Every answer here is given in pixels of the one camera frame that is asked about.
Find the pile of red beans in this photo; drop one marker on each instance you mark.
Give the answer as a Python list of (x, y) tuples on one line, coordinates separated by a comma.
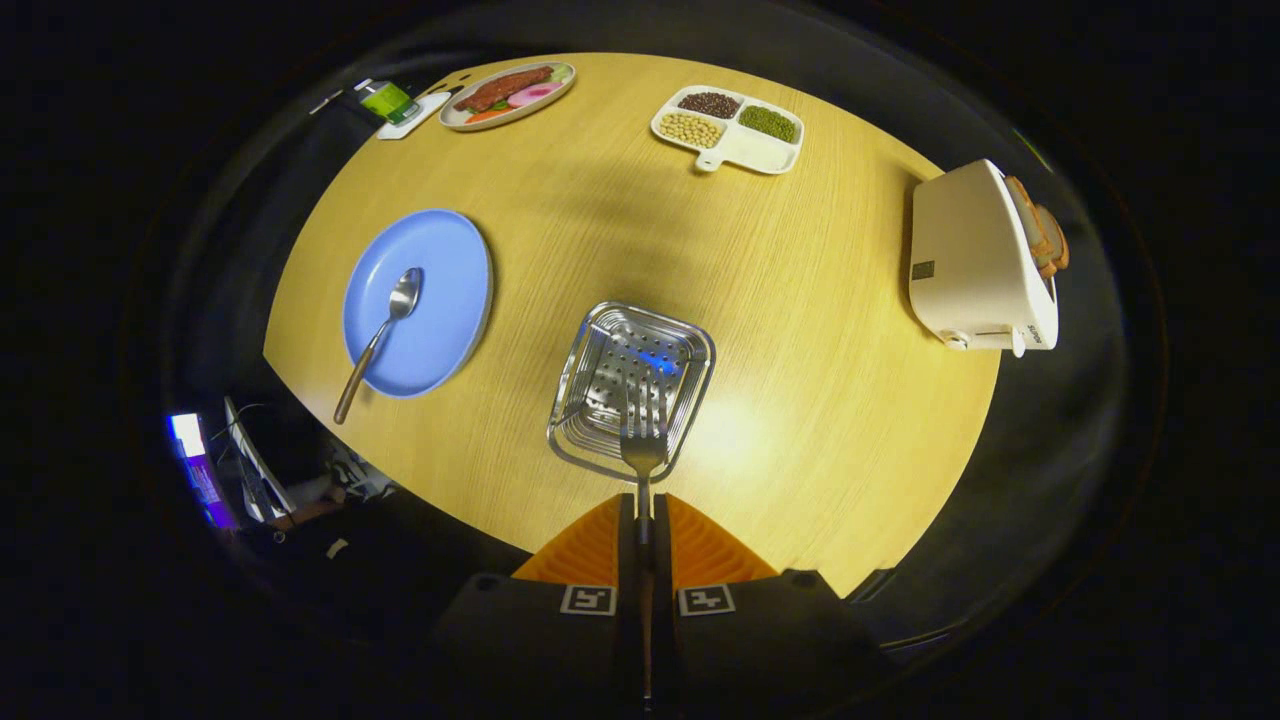
[(709, 104)]

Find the pile of soy beans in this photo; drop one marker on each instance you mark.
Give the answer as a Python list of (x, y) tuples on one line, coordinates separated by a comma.
[(690, 130)]

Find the white divided bean tray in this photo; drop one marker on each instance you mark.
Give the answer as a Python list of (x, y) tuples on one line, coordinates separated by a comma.
[(760, 152)]

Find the white square coaster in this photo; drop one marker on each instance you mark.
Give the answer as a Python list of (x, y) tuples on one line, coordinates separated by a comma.
[(430, 110)]

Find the white laptop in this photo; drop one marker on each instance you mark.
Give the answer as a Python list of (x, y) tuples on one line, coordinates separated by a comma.
[(255, 465)]

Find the toast bread slice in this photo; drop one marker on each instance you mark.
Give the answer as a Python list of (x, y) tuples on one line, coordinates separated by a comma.
[(1025, 220), (1055, 240)]

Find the dark metal frame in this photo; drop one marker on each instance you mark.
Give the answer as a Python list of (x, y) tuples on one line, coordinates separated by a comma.
[(875, 585)]

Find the blue round plate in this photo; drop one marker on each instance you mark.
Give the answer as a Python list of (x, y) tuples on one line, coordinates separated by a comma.
[(440, 260)]

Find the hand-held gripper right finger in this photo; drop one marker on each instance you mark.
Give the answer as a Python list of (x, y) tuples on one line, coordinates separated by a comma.
[(662, 540)]

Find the orange carrot slice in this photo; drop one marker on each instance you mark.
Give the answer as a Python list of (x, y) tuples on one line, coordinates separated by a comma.
[(487, 114)]

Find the lit computer monitor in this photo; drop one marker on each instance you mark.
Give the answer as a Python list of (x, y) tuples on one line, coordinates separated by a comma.
[(200, 470)]

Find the silver clip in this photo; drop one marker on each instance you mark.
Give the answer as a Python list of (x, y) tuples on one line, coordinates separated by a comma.
[(326, 100)]

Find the pink ham slice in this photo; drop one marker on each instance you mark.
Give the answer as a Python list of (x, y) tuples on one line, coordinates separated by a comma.
[(535, 95)]

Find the white crumpled object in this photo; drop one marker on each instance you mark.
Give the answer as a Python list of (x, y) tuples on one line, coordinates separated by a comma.
[(360, 480)]

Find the white toaster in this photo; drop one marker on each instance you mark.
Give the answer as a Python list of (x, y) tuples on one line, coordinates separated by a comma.
[(965, 250)]

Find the brown meat piece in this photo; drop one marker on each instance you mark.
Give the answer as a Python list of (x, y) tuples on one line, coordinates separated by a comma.
[(500, 88)]

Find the oval white food plate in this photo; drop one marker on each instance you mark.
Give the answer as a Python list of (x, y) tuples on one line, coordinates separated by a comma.
[(525, 110)]

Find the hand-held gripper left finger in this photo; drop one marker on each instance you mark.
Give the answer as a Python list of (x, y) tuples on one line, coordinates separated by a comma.
[(627, 540)]

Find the perforated steel square tray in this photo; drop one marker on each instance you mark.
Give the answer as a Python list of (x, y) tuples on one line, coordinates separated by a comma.
[(600, 350)]

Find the pile of green beans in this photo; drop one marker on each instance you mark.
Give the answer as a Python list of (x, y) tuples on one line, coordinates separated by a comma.
[(768, 122)]

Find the green drink bottle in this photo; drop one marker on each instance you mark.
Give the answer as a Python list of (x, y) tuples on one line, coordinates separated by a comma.
[(388, 100)]

